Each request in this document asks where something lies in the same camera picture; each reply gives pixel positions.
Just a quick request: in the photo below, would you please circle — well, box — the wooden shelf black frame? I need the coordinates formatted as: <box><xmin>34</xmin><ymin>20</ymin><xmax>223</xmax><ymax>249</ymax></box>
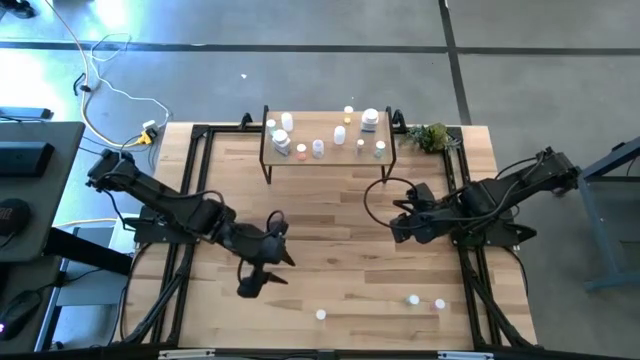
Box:
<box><xmin>258</xmin><ymin>103</ymin><xmax>399</xmax><ymax>186</ymax></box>

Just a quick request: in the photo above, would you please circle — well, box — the black box device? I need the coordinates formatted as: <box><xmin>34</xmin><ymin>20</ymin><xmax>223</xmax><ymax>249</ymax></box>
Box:
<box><xmin>0</xmin><ymin>141</ymin><xmax>56</xmax><ymax>179</ymax></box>

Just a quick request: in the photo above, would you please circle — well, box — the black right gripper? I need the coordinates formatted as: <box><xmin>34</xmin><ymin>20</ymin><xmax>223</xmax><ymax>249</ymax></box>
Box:
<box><xmin>389</xmin><ymin>202</ymin><xmax>451</xmax><ymax>246</ymax></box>

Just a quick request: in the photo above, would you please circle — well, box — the black floor cable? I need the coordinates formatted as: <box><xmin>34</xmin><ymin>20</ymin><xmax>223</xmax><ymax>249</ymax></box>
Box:
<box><xmin>72</xmin><ymin>72</ymin><xmax>94</xmax><ymax>97</ymax></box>

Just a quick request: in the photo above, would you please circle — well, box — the black beam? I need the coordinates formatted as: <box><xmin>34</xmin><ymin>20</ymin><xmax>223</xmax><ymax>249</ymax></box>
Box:
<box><xmin>44</xmin><ymin>227</ymin><xmax>134</xmax><ymax>276</ymax></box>

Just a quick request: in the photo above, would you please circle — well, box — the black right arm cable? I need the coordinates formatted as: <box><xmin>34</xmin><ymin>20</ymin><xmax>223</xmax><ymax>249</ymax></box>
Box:
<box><xmin>363</xmin><ymin>176</ymin><xmax>451</xmax><ymax>232</ymax></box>

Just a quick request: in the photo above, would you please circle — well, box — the white floor cable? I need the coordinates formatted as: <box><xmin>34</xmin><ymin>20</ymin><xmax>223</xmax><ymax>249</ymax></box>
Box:
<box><xmin>91</xmin><ymin>32</ymin><xmax>172</xmax><ymax>127</ymax></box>

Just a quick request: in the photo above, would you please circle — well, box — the grey desk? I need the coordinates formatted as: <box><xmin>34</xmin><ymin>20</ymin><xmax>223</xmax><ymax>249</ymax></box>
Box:
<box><xmin>0</xmin><ymin>121</ymin><xmax>86</xmax><ymax>264</ymax></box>

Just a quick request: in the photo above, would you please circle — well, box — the green potted plant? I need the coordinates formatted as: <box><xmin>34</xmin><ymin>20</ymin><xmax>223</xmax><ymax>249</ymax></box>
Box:
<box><xmin>402</xmin><ymin>122</ymin><xmax>461</xmax><ymax>155</ymax></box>

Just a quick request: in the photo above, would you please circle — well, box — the grey floor panel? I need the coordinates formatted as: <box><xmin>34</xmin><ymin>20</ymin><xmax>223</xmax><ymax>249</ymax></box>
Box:
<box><xmin>52</xmin><ymin>213</ymin><xmax>144</xmax><ymax>307</ymax></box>

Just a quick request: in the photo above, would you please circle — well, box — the black table frame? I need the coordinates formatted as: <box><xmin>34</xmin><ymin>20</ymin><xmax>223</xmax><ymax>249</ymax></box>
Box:
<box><xmin>113</xmin><ymin>112</ymin><xmax>539</xmax><ymax>354</ymax></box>

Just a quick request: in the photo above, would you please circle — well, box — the cream floor cable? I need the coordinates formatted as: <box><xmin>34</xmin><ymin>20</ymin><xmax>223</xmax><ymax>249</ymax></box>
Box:
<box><xmin>42</xmin><ymin>0</ymin><xmax>151</xmax><ymax>149</ymax></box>

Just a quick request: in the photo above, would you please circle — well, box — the blue-grey metal table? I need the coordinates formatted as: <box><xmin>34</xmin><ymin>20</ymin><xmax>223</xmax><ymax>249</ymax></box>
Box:
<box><xmin>577</xmin><ymin>135</ymin><xmax>640</xmax><ymax>294</ymax></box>

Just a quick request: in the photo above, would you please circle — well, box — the white melatonin bottle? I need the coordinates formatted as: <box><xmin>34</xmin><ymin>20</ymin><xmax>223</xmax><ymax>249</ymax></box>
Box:
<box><xmin>360</xmin><ymin>107</ymin><xmax>381</xmax><ymax>134</ymax></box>

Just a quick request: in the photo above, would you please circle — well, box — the white bottle blue label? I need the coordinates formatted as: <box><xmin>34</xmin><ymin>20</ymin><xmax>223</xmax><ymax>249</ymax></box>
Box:
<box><xmin>271</xmin><ymin>128</ymin><xmax>293</xmax><ymax>157</ymax></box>

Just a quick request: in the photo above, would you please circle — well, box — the black floor object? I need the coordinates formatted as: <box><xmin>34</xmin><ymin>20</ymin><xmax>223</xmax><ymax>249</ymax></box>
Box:
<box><xmin>0</xmin><ymin>0</ymin><xmax>37</xmax><ymax>20</ymax></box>

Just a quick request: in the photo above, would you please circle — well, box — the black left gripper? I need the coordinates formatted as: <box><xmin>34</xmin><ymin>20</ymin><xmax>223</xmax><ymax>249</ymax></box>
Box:
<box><xmin>227</xmin><ymin>224</ymin><xmax>297</xmax><ymax>299</ymax></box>

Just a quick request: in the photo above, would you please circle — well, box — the black round device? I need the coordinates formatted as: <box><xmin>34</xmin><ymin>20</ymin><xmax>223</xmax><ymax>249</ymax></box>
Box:
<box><xmin>0</xmin><ymin>197</ymin><xmax>32</xmax><ymax>237</ymax></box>

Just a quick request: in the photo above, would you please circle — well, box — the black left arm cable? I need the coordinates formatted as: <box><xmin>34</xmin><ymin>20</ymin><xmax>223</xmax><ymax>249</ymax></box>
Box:
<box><xmin>102</xmin><ymin>169</ymin><xmax>290</xmax><ymax>284</ymax></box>

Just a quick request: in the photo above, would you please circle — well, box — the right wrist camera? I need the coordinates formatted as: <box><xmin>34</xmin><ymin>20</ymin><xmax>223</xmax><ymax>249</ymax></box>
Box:
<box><xmin>410</xmin><ymin>181</ymin><xmax>437</xmax><ymax>205</ymax></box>

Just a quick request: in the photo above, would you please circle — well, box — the black computer mouse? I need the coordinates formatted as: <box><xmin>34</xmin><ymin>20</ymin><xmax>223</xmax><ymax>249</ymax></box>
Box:
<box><xmin>0</xmin><ymin>289</ymin><xmax>44</xmax><ymax>341</ymax></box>

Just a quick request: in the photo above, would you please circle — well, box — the silver bracket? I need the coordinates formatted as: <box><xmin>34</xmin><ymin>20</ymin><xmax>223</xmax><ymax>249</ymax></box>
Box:
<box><xmin>438</xmin><ymin>350</ymin><xmax>494</xmax><ymax>360</ymax></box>
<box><xmin>158</xmin><ymin>349</ymin><xmax>216</xmax><ymax>360</ymax></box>

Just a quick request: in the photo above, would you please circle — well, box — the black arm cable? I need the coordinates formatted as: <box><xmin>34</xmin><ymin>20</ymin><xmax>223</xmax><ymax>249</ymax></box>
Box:
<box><xmin>363</xmin><ymin>176</ymin><xmax>451</xmax><ymax>232</ymax></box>
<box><xmin>102</xmin><ymin>169</ymin><xmax>290</xmax><ymax>284</ymax></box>

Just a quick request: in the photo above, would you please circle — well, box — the flat black device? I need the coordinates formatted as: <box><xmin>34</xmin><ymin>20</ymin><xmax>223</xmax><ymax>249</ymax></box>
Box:
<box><xmin>0</xmin><ymin>105</ymin><xmax>54</xmax><ymax>121</ymax></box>

